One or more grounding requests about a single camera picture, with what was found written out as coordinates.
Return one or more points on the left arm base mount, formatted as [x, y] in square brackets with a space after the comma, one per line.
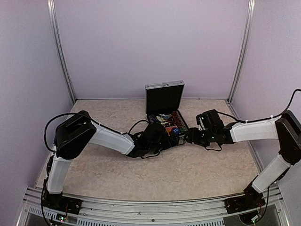
[62, 203]

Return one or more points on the right chip row in case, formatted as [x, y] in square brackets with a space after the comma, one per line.
[179, 121]

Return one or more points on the blue playing card deck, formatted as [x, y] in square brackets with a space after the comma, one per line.
[164, 118]

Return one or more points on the left aluminium frame post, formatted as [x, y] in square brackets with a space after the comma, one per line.
[59, 48]

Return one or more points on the orange big blind button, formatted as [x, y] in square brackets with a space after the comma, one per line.
[169, 129]

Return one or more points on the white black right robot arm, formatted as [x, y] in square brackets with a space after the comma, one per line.
[284, 127]

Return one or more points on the aluminium poker set case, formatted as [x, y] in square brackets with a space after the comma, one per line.
[164, 98]

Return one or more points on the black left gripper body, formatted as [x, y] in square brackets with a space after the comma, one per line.
[169, 144]

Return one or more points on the blue small blind button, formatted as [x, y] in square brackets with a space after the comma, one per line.
[174, 131]

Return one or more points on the aluminium frame post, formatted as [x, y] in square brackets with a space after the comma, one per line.
[59, 48]
[243, 50]

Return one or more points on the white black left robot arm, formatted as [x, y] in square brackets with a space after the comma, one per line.
[73, 135]

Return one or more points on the front aluminium rail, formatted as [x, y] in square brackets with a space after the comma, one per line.
[100, 211]

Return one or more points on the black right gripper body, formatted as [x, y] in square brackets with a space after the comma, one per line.
[204, 139]

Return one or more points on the right aluminium frame post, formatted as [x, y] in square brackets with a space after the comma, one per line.
[243, 50]

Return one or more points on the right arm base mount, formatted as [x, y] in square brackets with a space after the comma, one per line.
[235, 204]

